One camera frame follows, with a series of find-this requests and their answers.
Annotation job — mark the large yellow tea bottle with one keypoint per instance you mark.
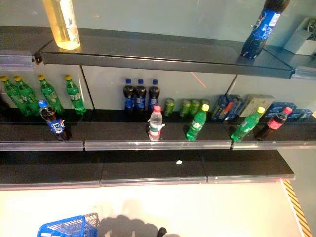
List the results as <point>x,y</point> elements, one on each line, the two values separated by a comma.
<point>63,27</point>

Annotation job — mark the Pepsi bottle patterned blue label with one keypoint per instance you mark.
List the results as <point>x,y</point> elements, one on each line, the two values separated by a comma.
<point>58,126</point>

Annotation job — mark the clear water bottle red cap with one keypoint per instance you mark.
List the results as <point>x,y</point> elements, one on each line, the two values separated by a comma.
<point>156,123</point>

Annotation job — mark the large Pepsi bottle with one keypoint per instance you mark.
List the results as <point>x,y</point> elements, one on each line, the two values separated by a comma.
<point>261,32</point>

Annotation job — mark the blue plastic shopping basket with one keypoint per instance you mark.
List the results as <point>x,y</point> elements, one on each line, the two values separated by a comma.
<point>59,223</point>

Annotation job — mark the green drink can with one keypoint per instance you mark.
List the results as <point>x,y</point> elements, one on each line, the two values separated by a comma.
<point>184,107</point>
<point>169,107</point>
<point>205,101</point>
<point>195,106</point>

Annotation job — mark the Coca-Cola bottle red cap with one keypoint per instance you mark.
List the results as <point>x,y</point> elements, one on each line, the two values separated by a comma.
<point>275,122</point>

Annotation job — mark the blue carton red print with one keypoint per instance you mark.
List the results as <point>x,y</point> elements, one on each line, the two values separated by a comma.
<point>228,108</point>

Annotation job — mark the blue printed pack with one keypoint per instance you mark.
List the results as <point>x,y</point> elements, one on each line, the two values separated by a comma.
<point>302,114</point>
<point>276,108</point>

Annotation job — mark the yellow black hazard tape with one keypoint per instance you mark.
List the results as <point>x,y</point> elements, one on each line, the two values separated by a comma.
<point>296,209</point>

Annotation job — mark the black shelf board without rail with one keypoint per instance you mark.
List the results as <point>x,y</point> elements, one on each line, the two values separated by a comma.
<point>148,47</point>

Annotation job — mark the Pepsi bottle blue cap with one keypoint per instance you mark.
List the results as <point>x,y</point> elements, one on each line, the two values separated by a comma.
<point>153,96</point>
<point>140,98</point>
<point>129,98</point>

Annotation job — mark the white cardboard box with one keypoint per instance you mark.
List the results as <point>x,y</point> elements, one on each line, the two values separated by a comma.
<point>300,44</point>

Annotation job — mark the beige cardboard box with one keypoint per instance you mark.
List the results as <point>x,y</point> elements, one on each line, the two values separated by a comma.
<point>256,103</point>

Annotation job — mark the white paper scrap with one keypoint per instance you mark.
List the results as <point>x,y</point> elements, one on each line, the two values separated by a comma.
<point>179,162</point>

